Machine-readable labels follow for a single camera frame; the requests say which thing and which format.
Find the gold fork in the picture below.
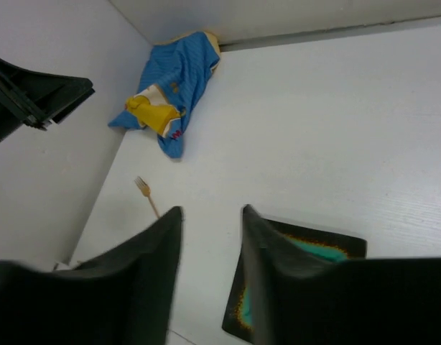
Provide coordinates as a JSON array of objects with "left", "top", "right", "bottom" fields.
[{"left": 134, "top": 177, "right": 160, "bottom": 218}]

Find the square green black plate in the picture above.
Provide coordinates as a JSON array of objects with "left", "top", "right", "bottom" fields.
[{"left": 222, "top": 219, "right": 368, "bottom": 343}]

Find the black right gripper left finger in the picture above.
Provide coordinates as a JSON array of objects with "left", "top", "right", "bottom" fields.
[{"left": 0, "top": 206, "right": 183, "bottom": 344}]

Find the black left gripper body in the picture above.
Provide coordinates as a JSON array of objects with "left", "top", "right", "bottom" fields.
[{"left": 0, "top": 58, "right": 95, "bottom": 143}]

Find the blue pikachu cloth napkin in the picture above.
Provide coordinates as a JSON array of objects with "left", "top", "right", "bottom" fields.
[{"left": 108, "top": 31, "right": 221, "bottom": 159}]

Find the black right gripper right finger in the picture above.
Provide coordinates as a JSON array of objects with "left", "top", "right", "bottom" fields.
[{"left": 241, "top": 205, "right": 441, "bottom": 344}]

